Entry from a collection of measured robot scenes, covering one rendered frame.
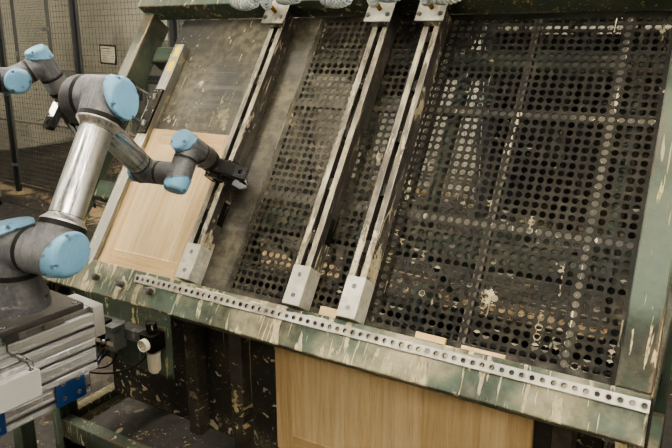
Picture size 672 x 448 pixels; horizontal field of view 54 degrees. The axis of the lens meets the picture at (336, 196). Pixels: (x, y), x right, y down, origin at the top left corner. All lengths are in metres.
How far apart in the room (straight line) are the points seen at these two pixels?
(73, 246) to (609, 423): 1.32
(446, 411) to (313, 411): 0.51
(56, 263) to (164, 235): 0.85
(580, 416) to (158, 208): 1.60
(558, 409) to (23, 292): 1.34
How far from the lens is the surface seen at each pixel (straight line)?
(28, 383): 1.76
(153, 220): 2.54
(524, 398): 1.76
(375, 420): 2.29
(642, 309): 1.78
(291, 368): 2.38
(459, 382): 1.80
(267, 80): 2.49
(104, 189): 2.87
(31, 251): 1.72
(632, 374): 1.75
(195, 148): 2.11
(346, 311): 1.93
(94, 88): 1.80
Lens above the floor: 1.71
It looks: 14 degrees down
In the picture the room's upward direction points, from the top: straight up
